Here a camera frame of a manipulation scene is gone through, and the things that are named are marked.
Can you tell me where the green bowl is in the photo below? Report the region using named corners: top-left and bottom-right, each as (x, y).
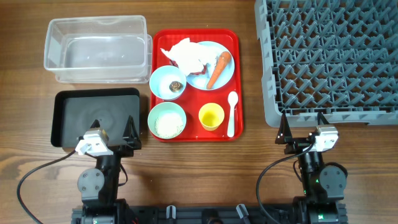
top-left (147, 102), bottom-right (187, 139)

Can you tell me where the white rice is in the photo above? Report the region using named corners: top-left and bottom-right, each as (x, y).
top-left (155, 112), bottom-right (184, 139)

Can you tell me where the light blue bowl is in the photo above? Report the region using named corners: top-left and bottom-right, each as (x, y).
top-left (149, 65), bottom-right (187, 101)

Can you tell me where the brown food lump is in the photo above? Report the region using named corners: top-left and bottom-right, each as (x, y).
top-left (169, 81), bottom-right (183, 93)

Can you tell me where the yellow cup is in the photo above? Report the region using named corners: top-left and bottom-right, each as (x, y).
top-left (198, 103), bottom-right (224, 131)

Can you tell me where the light blue plate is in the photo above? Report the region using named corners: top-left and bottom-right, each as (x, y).
top-left (187, 41), bottom-right (235, 91)

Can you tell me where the white napkin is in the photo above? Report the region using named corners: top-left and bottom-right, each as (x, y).
top-left (160, 37), bottom-right (218, 76)

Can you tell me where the orange carrot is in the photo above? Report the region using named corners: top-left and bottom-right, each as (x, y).
top-left (206, 51), bottom-right (232, 90)

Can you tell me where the red snack wrapper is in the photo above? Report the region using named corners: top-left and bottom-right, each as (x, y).
top-left (169, 60), bottom-right (207, 75)

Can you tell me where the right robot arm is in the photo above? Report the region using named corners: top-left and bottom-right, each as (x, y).
top-left (275, 113), bottom-right (348, 224)

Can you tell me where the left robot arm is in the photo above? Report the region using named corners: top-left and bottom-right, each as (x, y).
top-left (71, 116), bottom-right (142, 224)

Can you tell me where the grey dishwasher rack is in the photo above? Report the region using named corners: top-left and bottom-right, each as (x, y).
top-left (254, 0), bottom-right (397, 127)

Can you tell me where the black tray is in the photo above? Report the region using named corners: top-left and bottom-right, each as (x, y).
top-left (50, 88), bottom-right (140, 148)

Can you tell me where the white plastic spoon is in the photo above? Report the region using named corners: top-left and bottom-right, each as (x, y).
top-left (227, 91), bottom-right (239, 138)

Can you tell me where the clear plastic bin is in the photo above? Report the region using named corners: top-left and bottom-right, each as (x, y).
top-left (44, 15), bottom-right (152, 83)

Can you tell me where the red serving tray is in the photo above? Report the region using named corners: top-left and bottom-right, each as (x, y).
top-left (152, 29), bottom-right (244, 142)

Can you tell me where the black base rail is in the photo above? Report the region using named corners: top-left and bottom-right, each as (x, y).
top-left (71, 204), bottom-right (348, 224)

